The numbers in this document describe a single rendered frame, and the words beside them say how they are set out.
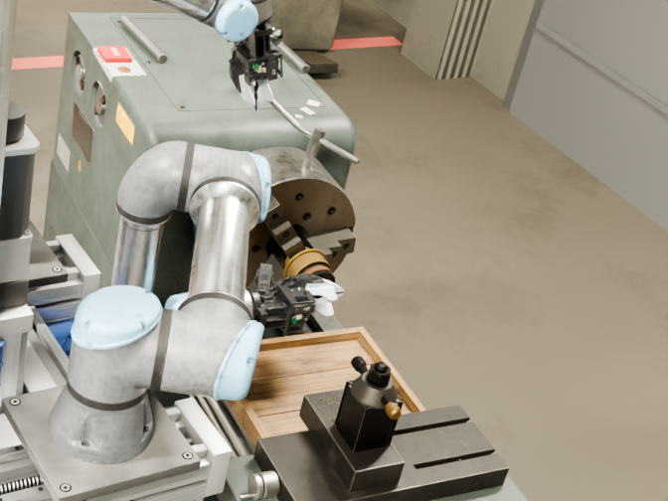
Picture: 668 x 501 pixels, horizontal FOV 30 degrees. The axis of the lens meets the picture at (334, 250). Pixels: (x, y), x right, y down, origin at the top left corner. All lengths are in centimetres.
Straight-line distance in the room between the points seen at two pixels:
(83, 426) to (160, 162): 49
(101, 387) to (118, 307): 11
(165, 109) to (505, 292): 236
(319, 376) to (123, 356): 86
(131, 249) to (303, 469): 48
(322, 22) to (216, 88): 343
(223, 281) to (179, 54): 107
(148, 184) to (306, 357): 65
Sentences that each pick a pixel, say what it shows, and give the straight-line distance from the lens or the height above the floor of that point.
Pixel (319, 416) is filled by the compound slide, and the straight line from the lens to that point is 222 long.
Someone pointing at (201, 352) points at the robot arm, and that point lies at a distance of 173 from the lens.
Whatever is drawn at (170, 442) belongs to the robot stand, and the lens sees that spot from 188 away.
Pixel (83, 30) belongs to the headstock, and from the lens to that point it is 287.
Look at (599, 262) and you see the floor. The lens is 509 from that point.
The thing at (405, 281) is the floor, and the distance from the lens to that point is 456.
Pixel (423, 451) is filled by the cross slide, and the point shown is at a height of 97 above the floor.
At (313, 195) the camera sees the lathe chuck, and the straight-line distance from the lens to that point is 250.
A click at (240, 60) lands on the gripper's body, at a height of 145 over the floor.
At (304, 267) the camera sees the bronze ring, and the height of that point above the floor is 111.
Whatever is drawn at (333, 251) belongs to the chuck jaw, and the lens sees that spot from 253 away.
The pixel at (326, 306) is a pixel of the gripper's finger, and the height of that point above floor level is 106.
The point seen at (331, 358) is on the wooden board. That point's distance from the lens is 258.
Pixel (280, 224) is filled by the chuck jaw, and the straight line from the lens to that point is 245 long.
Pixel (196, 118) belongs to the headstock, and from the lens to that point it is 256.
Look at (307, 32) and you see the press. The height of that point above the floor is 13.
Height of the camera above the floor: 241
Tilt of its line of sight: 31 degrees down
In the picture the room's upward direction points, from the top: 14 degrees clockwise
